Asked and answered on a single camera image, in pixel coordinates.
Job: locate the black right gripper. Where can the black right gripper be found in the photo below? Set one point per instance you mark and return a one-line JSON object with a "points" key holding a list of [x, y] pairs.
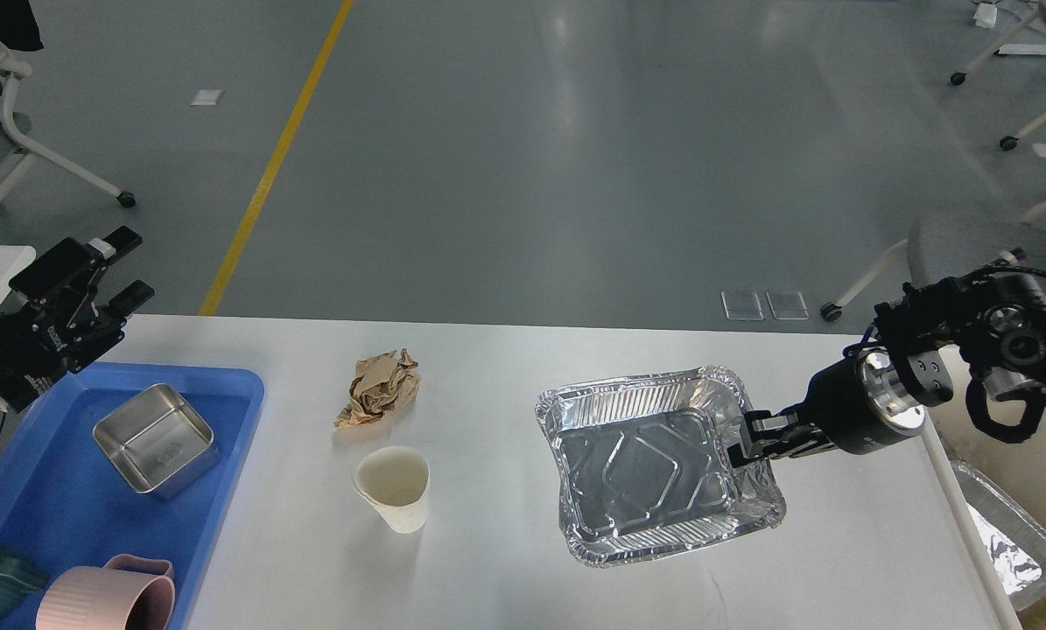
{"points": [[857, 404]]}

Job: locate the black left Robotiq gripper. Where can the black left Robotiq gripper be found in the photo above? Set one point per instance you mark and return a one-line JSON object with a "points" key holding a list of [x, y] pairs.
{"points": [[34, 353]]}

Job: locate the aluminium foil tray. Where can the aluminium foil tray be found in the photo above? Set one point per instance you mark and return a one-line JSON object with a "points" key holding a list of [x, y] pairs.
{"points": [[644, 469]]}

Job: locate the small stainless steel tray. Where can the small stainless steel tray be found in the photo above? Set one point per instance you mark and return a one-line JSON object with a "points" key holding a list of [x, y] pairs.
{"points": [[158, 442]]}

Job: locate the brown paper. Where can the brown paper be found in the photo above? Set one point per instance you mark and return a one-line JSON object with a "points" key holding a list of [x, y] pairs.
{"points": [[383, 384]]}

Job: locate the pink HOME mug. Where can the pink HOME mug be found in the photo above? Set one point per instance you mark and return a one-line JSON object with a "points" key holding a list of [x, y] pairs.
{"points": [[127, 592]]}

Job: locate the white paper cup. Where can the white paper cup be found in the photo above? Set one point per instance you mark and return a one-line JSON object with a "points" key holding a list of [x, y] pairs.
{"points": [[394, 480]]}

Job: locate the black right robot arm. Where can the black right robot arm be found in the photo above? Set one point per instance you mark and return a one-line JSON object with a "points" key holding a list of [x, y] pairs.
{"points": [[996, 317]]}

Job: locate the white bin at right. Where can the white bin at right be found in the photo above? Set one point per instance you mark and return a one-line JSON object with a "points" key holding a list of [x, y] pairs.
{"points": [[1005, 488]]}

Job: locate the grey office chair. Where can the grey office chair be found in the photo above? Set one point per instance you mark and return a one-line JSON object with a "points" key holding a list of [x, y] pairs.
{"points": [[951, 243]]}

